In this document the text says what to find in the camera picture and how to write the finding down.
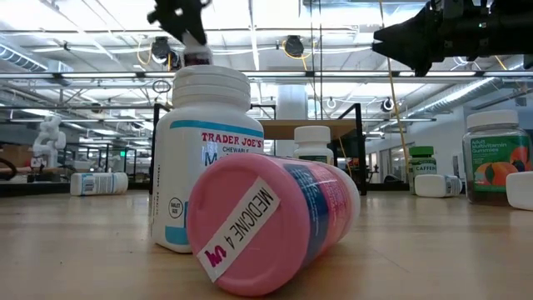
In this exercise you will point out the white Trader Joe's pill bottle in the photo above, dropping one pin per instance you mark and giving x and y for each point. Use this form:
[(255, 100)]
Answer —
[(208, 116), (100, 184), (433, 186), (522, 191), (312, 139)]

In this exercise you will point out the black perforated computer case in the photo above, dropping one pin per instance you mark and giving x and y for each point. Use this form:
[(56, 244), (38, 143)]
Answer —
[(347, 143)]

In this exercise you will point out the clear gummies bottle white cap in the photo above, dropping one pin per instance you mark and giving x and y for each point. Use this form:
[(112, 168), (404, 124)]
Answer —
[(493, 158)]

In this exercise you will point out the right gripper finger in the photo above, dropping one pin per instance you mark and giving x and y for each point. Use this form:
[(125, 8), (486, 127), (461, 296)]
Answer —
[(412, 54), (408, 29)]

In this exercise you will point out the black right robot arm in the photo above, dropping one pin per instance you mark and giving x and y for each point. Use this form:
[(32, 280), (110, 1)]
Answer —
[(512, 33)]

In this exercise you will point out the black metal rig frame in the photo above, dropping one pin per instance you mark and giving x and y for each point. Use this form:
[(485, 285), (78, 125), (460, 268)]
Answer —
[(41, 188)]

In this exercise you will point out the pink bottle white cap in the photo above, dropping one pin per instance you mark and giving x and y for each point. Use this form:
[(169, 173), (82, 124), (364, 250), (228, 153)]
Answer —
[(250, 233)]

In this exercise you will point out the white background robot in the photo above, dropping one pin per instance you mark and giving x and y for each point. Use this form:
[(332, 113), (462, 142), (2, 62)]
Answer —
[(50, 137)]

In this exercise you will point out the brown cardboard box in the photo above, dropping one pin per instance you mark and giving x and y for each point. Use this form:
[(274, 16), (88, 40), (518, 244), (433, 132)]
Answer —
[(14, 155)]

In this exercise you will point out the long ceiling light strip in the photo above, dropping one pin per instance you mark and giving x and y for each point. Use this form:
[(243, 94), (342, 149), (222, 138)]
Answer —
[(333, 73)]

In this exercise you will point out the silver ventilation duct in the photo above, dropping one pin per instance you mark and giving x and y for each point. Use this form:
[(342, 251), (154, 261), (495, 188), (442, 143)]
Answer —
[(449, 100), (21, 58)]

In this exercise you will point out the wooden shelf black metal legs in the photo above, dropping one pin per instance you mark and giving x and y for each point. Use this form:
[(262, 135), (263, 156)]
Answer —
[(283, 129)]

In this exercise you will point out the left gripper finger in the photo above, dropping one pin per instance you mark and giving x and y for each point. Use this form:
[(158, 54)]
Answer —
[(200, 31)]

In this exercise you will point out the green-capped caffeine bottle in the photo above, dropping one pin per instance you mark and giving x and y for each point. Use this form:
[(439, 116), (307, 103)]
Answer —
[(421, 160)]

